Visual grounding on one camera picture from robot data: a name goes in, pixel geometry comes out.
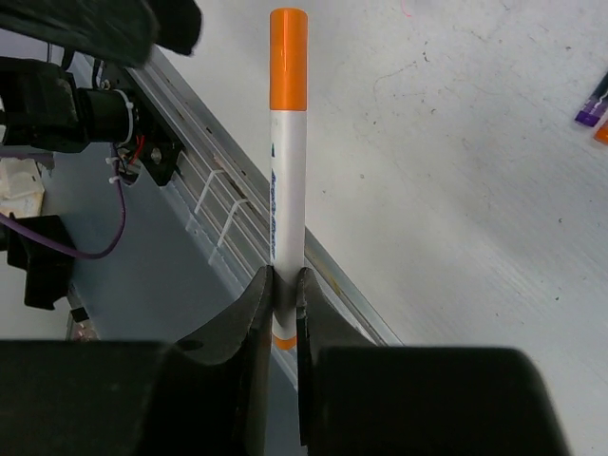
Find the orange capped white marker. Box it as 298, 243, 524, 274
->
269, 8, 308, 351

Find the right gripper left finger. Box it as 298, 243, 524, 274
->
1, 266, 274, 455

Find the aluminium rail frame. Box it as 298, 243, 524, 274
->
127, 47, 405, 381

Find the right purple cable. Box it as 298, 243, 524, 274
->
0, 180, 128, 260

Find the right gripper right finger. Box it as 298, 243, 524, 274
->
296, 268, 570, 455

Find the purple gel pen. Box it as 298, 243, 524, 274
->
575, 74, 608, 127

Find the orange gel pen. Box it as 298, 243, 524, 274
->
594, 121, 608, 145

